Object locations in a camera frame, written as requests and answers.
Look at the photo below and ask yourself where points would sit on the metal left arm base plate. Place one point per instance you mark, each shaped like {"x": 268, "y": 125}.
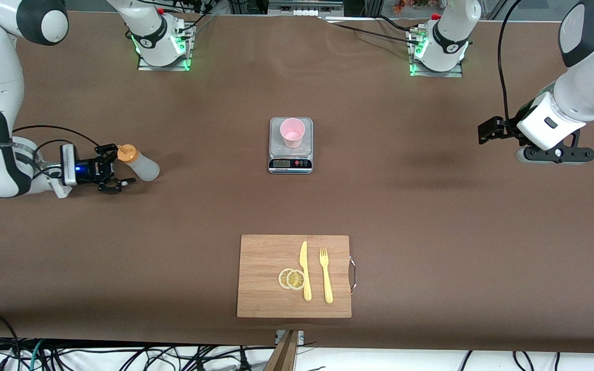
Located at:
{"x": 436, "y": 74}

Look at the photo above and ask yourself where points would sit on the small metal bracket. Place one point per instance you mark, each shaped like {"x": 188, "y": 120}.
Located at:
{"x": 301, "y": 337}

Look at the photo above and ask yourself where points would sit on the white power strip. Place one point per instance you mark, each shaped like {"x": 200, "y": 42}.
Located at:
{"x": 304, "y": 11}

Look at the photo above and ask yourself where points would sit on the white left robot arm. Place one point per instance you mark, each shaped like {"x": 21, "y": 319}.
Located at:
{"x": 586, "y": 93}

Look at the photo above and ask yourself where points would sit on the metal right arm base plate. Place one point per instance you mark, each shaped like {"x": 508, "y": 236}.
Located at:
{"x": 163, "y": 68}

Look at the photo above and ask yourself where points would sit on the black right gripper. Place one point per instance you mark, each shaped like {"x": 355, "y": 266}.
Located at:
{"x": 92, "y": 170}

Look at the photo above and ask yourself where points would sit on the translucent squeeze bottle orange cap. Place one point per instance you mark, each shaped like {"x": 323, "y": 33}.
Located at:
{"x": 145, "y": 167}

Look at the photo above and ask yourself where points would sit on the wooden post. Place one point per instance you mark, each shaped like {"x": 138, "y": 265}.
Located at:
{"x": 285, "y": 355}

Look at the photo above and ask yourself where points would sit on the brown table cover sheet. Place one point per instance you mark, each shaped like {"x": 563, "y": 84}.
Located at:
{"x": 431, "y": 257}

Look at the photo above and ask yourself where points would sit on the yellow plastic knife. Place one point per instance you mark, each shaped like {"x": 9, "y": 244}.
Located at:
{"x": 303, "y": 257}

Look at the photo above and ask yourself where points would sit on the wooden cutting board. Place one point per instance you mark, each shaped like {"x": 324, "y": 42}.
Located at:
{"x": 266, "y": 257}

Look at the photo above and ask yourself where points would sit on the pink plastic cup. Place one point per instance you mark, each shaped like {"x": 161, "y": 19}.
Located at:
{"x": 293, "y": 134}

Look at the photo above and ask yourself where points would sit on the silver digital kitchen scale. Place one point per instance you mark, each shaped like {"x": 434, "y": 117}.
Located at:
{"x": 291, "y": 164}

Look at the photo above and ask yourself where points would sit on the lemon slice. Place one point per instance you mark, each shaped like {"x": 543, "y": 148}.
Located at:
{"x": 295, "y": 280}
{"x": 282, "y": 279}

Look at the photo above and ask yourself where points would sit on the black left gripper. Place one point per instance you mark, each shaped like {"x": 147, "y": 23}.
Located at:
{"x": 505, "y": 129}

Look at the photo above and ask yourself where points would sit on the small orange object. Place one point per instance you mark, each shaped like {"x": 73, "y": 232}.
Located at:
{"x": 399, "y": 6}

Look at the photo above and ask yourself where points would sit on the yellow plastic fork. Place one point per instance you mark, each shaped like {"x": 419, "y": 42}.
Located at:
{"x": 327, "y": 283}

